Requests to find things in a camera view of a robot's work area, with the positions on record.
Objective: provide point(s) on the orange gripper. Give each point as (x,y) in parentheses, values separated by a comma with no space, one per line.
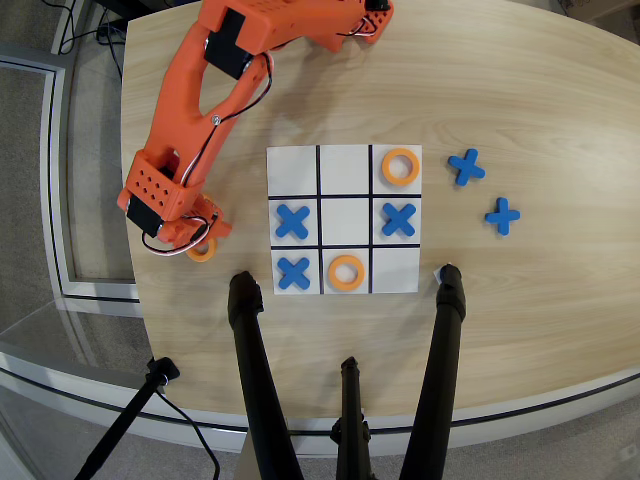
(218,229)

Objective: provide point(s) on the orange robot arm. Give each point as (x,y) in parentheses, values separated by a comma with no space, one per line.
(180,100)

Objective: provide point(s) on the cardboard box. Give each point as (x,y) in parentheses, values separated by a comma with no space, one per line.
(600,6)

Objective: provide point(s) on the blue cross piece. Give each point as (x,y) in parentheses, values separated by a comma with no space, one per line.
(294,273)
(399,220)
(502,216)
(466,167)
(293,221)

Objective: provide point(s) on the white tic-tac-toe board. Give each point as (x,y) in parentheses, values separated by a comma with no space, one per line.
(345,220)

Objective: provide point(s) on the white framed glass panel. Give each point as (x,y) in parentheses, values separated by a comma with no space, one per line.
(55,175)

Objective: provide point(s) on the black stand pole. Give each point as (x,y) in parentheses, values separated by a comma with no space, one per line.
(125,420)

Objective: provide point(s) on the black furniture base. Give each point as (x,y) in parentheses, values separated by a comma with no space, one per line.
(145,4)

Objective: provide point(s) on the thin black tripod leg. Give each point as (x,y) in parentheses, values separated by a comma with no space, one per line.
(352,425)

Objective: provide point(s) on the black camera tripod legs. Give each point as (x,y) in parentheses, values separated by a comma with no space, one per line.
(50,381)

